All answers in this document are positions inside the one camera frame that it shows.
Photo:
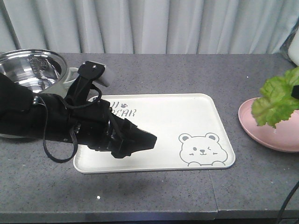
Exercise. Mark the grey pleated curtain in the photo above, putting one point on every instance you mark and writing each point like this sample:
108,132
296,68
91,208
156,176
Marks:
148,26

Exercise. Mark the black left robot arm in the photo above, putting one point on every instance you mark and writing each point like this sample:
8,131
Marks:
49,117

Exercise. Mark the pink round plate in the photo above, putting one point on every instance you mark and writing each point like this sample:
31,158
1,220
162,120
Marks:
283,138

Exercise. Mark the green lettuce leaf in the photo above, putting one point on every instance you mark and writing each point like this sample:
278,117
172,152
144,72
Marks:
276,103

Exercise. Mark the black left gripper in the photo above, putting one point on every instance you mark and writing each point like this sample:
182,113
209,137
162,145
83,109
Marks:
101,130

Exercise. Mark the cream bear print tray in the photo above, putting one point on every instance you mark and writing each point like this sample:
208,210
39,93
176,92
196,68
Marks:
189,131

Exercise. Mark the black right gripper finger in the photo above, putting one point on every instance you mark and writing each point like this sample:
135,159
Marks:
295,92

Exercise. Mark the white appliance at right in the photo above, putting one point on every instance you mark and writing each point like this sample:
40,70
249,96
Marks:
293,51

